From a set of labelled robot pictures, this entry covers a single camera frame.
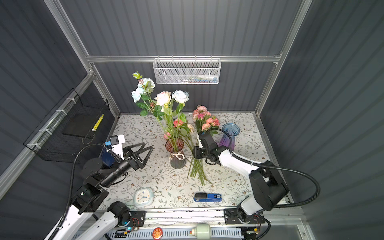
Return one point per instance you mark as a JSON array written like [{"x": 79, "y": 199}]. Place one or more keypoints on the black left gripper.
[{"x": 138, "y": 163}]

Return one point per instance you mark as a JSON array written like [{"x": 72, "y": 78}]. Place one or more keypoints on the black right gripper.
[{"x": 196, "y": 152}]

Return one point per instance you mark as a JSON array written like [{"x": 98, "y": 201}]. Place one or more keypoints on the artificial flower bunch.
[{"x": 203, "y": 121}]

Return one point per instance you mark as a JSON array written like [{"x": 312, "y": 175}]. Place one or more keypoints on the peach rose stem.
[{"x": 163, "y": 98}]

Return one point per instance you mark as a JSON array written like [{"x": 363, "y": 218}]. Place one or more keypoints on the white blue flower spray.
[{"x": 142, "y": 95}]

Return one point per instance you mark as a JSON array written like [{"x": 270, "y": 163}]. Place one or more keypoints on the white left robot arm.
[{"x": 83, "y": 204}]

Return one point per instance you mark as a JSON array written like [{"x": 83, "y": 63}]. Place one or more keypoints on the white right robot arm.
[{"x": 268, "y": 185}]

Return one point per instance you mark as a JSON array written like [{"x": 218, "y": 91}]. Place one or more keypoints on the blue purple glass vase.
[{"x": 232, "y": 130}]

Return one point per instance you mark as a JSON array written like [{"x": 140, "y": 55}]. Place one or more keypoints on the red glass vase with ribbon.
[{"x": 177, "y": 157}]

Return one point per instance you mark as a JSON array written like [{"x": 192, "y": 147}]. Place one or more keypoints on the pale green alarm clock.
[{"x": 143, "y": 197}]

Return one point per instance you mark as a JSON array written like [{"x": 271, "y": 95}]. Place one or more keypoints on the floral table cloth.
[{"x": 173, "y": 188}]

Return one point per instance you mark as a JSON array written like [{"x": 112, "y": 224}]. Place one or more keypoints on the blue black stapler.
[{"x": 207, "y": 197}]

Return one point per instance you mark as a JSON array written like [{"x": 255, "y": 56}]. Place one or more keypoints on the yellow black marker pen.
[{"x": 98, "y": 122}]

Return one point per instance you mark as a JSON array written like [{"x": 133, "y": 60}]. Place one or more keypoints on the toothpaste tube in basket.
[{"x": 208, "y": 78}]

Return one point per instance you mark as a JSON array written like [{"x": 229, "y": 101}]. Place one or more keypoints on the red round sticker badge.
[{"x": 157, "y": 233}]

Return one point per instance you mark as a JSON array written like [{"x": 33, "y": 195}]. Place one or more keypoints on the pale green cylinder knob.
[{"x": 201, "y": 232}]

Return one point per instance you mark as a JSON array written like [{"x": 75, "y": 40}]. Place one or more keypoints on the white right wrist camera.
[{"x": 199, "y": 142}]

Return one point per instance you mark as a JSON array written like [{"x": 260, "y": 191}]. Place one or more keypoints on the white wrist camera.
[
  {"x": 114, "y": 146},
  {"x": 199, "y": 142}
]

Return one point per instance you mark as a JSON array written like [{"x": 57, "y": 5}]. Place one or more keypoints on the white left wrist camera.
[{"x": 114, "y": 146}]

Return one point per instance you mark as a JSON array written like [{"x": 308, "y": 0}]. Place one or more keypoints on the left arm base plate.
[{"x": 134, "y": 219}]

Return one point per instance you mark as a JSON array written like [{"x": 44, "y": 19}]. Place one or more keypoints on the black wire wall basket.
[{"x": 70, "y": 129}]

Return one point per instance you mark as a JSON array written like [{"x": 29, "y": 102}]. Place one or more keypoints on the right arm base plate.
[{"x": 234, "y": 216}]

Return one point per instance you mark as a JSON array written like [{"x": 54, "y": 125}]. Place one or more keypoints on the white mesh wall basket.
[{"x": 184, "y": 71}]

